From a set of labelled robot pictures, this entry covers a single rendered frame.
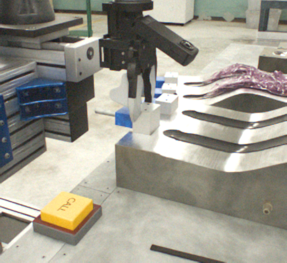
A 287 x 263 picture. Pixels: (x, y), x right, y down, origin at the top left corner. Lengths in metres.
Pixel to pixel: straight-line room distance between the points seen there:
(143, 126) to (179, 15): 6.63
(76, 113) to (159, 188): 0.44
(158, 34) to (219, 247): 0.35
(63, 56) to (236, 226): 0.59
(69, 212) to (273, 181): 0.31
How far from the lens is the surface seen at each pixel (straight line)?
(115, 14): 0.66
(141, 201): 0.66
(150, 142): 0.66
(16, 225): 1.62
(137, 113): 0.67
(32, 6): 1.02
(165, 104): 0.78
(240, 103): 0.93
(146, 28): 0.63
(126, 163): 0.66
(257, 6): 7.25
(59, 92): 0.99
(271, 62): 1.42
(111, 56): 0.66
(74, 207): 0.60
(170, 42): 0.62
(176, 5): 7.27
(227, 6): 7.95
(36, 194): 2.15
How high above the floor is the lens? 1.19
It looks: 24 degrees down
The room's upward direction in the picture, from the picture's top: straight up
